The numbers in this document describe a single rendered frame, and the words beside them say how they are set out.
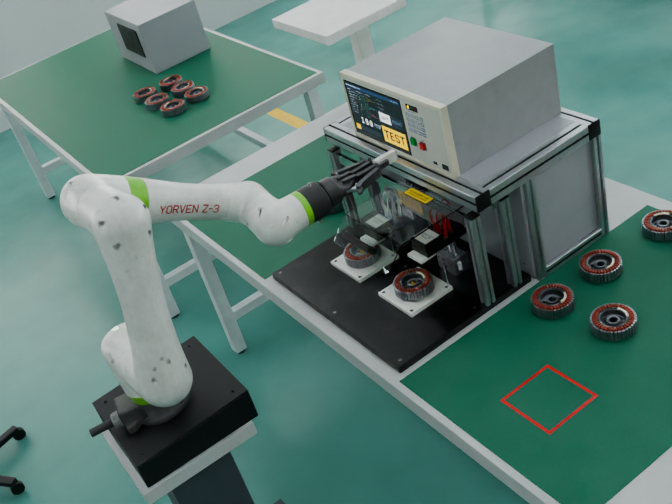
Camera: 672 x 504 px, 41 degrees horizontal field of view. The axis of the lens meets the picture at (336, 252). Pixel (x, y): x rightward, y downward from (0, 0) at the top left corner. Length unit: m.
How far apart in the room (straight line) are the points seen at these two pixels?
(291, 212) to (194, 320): 1.94
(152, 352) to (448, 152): 0.87
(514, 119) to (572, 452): 0.87
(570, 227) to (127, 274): 1.23
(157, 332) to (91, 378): 2.01
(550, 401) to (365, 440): 1.18
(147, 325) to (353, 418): 1.46
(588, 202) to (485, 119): 0.42
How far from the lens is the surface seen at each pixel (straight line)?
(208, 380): 2.35
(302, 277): 2.69
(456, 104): 2.23
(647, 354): 2.26
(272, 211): 2.14
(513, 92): 2.36
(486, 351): 2.31
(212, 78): 4.32
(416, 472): 3.07
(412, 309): 2.43
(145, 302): 1.96
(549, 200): 2.43
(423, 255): 2.45
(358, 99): 2.51
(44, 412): 3.96
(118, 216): 1.87
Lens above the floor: 2.31
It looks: 34 degrees down
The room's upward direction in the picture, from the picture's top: 17 degrees counter-clockwise
